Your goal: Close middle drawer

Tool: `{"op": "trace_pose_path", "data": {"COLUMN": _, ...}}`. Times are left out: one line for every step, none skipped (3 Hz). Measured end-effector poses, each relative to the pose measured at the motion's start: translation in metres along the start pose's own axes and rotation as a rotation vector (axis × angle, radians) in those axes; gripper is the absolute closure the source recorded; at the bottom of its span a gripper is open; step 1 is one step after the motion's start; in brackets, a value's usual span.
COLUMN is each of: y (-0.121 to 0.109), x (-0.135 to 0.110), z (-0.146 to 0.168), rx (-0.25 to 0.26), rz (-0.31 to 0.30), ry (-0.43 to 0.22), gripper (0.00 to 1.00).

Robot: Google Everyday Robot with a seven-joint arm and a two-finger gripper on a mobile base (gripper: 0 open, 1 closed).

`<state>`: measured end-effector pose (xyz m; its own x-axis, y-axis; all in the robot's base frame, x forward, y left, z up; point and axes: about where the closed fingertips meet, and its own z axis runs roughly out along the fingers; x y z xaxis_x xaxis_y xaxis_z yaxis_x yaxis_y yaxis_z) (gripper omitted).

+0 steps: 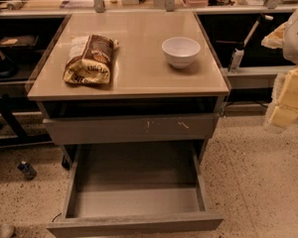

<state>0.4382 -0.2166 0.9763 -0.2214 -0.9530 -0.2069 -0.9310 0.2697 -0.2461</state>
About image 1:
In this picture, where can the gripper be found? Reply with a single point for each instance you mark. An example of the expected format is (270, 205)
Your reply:
(297, 42)

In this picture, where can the grey drawer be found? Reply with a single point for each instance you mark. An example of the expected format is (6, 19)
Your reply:
(118, 129)
(129, 188)

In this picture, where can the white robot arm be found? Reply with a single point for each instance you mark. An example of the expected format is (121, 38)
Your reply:
(285, 37)

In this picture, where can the grey top drawer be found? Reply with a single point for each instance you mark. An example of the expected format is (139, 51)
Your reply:
(118, 129)

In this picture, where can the grey drawer cabinet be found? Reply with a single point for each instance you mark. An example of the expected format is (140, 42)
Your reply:
(142, 82)

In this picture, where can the white bowl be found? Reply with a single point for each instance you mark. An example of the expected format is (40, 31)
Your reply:
(180, 52)

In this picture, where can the brown yellow chip bag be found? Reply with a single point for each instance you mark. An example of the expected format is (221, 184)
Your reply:
(90, 60)

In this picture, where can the small blue can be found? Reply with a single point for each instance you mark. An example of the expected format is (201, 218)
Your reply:
(27, 170)

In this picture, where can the white shoe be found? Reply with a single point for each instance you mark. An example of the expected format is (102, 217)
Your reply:
(7, 231)

